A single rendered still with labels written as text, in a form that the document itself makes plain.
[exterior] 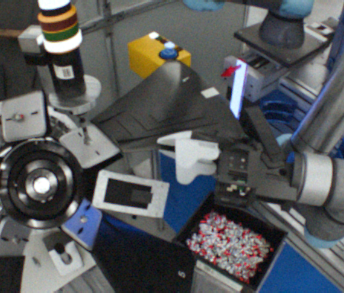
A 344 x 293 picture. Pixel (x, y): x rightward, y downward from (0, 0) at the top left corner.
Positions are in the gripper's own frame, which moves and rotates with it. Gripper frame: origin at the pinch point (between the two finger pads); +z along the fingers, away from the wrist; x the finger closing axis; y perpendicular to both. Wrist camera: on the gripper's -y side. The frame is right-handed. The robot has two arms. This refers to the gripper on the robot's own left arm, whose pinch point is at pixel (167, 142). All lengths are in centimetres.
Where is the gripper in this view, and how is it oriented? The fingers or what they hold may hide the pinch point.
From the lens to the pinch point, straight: 51.5
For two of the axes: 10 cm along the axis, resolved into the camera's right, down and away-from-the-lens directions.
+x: 0.3, 5.8, 8.1
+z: -9.7, -1.7, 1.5
